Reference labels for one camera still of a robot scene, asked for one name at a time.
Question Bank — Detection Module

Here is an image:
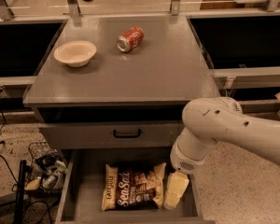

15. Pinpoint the white paper bowl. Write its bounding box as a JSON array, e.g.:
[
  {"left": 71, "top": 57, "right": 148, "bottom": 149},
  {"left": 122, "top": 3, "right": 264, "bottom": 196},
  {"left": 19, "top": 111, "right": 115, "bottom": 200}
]
[{"left": 54, "top": 40, "right": 97, "bottom": 67}]

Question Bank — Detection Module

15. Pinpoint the open grey middle drawer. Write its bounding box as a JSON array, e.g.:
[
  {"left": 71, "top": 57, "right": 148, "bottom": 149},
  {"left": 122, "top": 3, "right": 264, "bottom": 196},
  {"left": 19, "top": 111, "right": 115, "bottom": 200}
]
[{"left": 55, "top": 147, "right": 216, "bottom": 224}]

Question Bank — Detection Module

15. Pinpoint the black stand post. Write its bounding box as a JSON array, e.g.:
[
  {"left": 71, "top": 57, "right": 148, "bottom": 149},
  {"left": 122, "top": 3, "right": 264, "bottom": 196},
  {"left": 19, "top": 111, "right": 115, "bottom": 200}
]
[{"left": 13, "top": 160, "right": 26, "bottom": 224}]

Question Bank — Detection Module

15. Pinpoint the wire basket with items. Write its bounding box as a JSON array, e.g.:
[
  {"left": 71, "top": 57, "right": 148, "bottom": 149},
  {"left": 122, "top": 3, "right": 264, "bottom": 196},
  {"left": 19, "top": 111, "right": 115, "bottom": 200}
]
[{"left": 25, "top": 142, "right": 67, "bottom": 193}]

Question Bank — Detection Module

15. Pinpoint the brown sea salt chip bag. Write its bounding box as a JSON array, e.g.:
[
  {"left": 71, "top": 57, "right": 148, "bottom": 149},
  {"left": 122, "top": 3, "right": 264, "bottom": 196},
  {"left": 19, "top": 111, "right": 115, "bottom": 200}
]
[{"left": 102, "top": 162, "right": 166, "bottom": 211}]

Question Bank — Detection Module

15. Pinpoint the black floor cable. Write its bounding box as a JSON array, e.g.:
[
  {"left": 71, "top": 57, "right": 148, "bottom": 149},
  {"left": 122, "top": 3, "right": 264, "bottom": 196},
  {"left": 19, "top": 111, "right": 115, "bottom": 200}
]
[{"left": 0, "top": 109, "right": 20, "bottom": 185}]

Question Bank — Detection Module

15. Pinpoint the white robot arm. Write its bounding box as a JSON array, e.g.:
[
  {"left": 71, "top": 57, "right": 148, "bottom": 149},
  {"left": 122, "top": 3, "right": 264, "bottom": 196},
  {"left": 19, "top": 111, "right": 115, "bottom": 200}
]
[{"left": 163, "top": 97, "right": 280, "bottom": 210}]

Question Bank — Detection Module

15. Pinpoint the red soda can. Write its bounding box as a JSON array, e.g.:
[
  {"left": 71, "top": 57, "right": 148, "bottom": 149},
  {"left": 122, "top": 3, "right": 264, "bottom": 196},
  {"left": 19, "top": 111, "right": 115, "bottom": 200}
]
[{"left": 117, "top": 27, "right": 144, "bottom": 53}]

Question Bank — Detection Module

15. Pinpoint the grey top drawer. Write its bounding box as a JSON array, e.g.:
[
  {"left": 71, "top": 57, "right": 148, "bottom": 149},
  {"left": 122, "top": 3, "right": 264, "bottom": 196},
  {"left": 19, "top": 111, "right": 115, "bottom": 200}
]
[{"left": 39, "top": 121, "right": 184, "bottom": 149}]

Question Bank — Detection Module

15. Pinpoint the grey drawer cabinet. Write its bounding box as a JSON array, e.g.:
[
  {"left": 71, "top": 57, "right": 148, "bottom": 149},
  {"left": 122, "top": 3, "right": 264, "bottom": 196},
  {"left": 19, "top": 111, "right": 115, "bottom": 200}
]
[{"left": 22, "top": 14, "right": 223, "bottom": 224}]

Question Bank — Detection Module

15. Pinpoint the black drawer handle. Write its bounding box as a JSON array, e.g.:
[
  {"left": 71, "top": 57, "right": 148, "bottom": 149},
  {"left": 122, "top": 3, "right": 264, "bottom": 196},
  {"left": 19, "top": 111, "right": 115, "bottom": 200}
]
[{"left": 113, "top": 129, "right": 142, "bottom": 139}]

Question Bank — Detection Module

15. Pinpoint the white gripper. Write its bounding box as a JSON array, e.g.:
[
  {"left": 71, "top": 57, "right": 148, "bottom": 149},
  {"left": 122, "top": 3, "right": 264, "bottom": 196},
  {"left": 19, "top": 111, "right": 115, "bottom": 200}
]
[{"left": 163, "top": 142, "right": 204, "bottom": 210}]

